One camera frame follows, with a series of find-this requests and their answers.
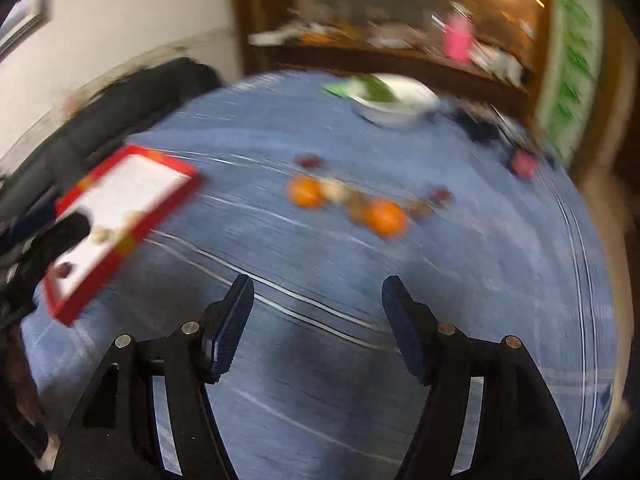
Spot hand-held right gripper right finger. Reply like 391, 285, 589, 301
381, 276, 581, 480

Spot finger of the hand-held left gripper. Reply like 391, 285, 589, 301
22, 212, 93, 281

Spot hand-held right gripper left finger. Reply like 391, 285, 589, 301
52, 274, 255, 480

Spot red box with white inside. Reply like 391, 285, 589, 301
42, 145, 203, 327

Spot orange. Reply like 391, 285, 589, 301
364, 200, 408, 238
286, 175, 326, 209

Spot blue plaid tablecloth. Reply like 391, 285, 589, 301
20, 70, 618, 480

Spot black leather sofa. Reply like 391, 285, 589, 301
0, 57, 223, 241

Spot red black cylinder device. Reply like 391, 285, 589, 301
507, 150, 543, 181

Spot white bowl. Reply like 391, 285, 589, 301
350, 74, 441, 128

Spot green leafy vegetables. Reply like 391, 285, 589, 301
357, 75, 401, 103

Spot green cloth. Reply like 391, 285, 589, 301
322, 80, 361, 98

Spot wooden glass cabinet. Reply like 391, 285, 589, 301
227, 0, 551, 171

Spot long white box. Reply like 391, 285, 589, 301
247, 27, 296, 46

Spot pink bottle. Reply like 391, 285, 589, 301
442, 12, 473, 63

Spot bamboo print glass panel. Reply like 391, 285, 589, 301
535, 0, 603, 171

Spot framed wall picture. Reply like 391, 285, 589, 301
0, 0, 51, 56

